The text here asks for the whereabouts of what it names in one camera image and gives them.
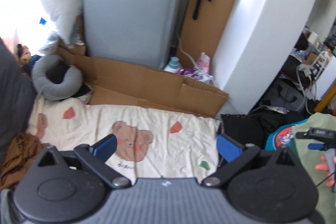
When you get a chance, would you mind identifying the hand with orange nails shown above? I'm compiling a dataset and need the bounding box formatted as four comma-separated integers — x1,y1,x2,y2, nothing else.
314,154,335,193

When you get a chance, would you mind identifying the teal printed garment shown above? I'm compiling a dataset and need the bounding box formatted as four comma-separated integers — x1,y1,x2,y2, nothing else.
264,119,307,155

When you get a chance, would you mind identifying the brown cloth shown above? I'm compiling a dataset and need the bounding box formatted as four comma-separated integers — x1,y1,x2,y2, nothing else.
1,133,49,190

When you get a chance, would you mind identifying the light green cloth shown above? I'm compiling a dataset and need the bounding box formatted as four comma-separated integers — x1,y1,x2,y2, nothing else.
292,113,335,223

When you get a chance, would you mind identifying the leopard print garment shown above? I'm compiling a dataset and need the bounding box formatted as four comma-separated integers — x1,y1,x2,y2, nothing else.
218,114,265,148

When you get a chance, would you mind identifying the floral cloth under pillow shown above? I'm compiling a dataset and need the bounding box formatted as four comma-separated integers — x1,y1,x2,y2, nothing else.
73,83,94,104

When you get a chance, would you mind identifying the cream bear print bedsheet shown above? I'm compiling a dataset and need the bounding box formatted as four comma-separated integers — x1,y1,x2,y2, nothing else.
27,98,219,181

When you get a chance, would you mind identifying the grey neck pillow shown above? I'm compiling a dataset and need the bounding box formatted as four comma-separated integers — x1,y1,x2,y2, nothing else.
31,55,83,101

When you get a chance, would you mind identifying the dark grey pillow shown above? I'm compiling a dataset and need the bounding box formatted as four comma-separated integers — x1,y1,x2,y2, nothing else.
1,43,37,161

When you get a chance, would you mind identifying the brown cardboard sheet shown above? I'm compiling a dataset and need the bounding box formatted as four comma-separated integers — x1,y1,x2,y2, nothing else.
57,47,228,117

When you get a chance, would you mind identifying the small plush toy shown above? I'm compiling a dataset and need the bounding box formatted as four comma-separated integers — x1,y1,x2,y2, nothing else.
17,43,32,67

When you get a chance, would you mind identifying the pink bottle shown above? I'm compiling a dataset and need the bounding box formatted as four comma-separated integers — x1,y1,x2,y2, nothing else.
196,52,211,74

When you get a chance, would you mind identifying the white detergent bottle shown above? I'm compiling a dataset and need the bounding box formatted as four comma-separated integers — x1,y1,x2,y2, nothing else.
164,56,181,73

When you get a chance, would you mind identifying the white pillow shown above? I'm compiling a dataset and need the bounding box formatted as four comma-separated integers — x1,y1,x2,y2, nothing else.
30,0,83,55

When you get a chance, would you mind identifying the grey washing machine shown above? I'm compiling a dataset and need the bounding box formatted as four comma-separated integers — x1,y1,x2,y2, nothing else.
83,0,179,69

